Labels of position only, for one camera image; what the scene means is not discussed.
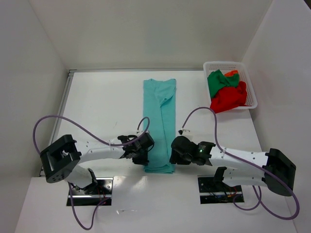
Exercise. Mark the orange t shirt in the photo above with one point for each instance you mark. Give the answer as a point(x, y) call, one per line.
point(231, 73)

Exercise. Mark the teal t shirt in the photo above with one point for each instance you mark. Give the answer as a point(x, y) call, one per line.
point(159, 105)

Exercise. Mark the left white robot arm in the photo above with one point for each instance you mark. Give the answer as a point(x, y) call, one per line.
point(63, 158)

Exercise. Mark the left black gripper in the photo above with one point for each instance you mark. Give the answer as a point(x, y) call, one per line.
point(142, 158)

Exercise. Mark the red t shirt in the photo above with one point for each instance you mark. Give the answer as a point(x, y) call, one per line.
point(229, 98)

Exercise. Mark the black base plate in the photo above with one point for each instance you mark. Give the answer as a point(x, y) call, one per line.
point(214, 193)
point(103, 192)

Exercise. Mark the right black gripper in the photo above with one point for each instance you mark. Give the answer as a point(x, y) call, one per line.
point(175, 155)

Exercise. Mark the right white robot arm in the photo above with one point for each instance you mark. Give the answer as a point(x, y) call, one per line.
point(270, 169)

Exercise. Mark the white plastic basket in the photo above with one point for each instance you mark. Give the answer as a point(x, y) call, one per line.
point(225, 67)

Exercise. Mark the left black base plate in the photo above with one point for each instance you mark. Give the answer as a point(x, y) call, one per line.
point(103, 192)

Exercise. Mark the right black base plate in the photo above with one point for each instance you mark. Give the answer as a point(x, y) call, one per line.
point(214, 193)

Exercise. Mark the green t shirt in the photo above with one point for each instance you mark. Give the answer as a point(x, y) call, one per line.
point(216, 81)

